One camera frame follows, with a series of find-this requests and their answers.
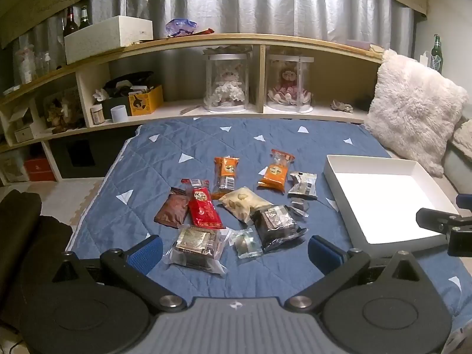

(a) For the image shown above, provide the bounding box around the beige fuzzy pillow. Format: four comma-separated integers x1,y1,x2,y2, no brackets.
450,118,472,155

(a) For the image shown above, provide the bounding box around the cream snack packet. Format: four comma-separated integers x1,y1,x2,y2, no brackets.
218,187,274,224

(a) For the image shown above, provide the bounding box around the orange clear-end snack packet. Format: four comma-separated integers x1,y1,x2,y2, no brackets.
257,149,296,193

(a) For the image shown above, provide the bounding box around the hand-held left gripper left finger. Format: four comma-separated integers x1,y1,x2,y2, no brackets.
52,235,187,312

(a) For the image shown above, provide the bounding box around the red doll in case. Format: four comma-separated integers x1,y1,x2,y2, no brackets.
265,55,315,114

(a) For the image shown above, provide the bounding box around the red snack packet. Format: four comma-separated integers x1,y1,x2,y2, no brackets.
181,178,225,230

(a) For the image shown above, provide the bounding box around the white doll in case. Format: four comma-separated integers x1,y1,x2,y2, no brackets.
203,52,253,113

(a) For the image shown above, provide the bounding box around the green beer bottle white label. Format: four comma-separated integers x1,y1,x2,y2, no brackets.
431,34,443,74

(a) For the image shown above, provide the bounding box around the orange barcode snack packet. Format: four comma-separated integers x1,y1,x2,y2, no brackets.
211,156,240,200

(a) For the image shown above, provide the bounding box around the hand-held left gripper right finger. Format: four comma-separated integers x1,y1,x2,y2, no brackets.
286,235,422,312

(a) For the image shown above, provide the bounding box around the blue plastic bag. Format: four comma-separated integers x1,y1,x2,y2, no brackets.
165,18,198,38

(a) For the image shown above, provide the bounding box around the gold label pastry packet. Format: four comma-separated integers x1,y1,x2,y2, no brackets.
163,225,227,277

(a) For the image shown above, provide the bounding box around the wooden shelf unit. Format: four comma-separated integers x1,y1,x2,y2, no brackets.
0,33,384,189

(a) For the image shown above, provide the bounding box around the white storage box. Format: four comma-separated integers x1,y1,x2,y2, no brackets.
64,15,153,65

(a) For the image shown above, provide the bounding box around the clear glass jar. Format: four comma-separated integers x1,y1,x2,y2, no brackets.
13,42,37,85

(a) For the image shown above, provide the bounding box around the doll in pink dress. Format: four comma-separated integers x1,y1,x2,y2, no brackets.
271,64,309,104

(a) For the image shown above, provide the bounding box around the black cloth bundle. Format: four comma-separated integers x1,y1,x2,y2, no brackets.
102,72,155,98

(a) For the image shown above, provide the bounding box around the white fluffy pillow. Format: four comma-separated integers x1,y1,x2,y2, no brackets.
364,49,470,178

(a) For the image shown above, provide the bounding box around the grey cushion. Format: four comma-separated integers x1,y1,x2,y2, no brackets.
440,144,472,185

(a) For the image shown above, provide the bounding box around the dark green box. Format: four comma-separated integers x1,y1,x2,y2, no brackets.
101,98,130,119

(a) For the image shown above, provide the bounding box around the small white drawer box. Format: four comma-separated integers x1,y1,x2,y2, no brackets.
14,125,35,144

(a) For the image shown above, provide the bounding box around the grey curtain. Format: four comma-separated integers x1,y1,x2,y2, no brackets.
37,0,415,56

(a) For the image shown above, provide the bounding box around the red box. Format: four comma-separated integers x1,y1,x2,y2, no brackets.
24,158,56,182

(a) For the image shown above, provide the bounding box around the blue triangle print quilt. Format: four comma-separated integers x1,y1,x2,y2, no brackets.
66,118,472,340

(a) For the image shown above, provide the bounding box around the green pastry clear packet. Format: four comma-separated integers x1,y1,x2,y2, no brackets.
229,229,263,260

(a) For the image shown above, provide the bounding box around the doll in white dress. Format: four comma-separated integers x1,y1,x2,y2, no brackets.
210,64,246,106

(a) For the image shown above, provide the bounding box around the brown figurine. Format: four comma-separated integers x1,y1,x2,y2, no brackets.
46,96,83,133

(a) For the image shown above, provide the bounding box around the white cardboard box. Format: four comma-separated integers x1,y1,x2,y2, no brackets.
323,154,461,257

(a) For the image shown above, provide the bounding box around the brown snack packet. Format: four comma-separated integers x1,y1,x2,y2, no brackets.
154,187,190,228

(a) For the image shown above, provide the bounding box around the small clear snack packet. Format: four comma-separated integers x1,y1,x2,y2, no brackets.
289,197,308,217

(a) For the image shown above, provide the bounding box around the brown beer bottle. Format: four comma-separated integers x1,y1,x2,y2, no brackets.
63,6,79,37

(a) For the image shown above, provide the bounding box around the yellow cardboard box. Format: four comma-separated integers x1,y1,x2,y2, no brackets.
127,85,164,117

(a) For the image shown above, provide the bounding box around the dark pastry clear packet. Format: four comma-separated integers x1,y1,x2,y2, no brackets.
250,204,308,254

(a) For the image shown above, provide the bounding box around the silver snack packet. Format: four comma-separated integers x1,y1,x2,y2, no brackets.
288,171,318,200

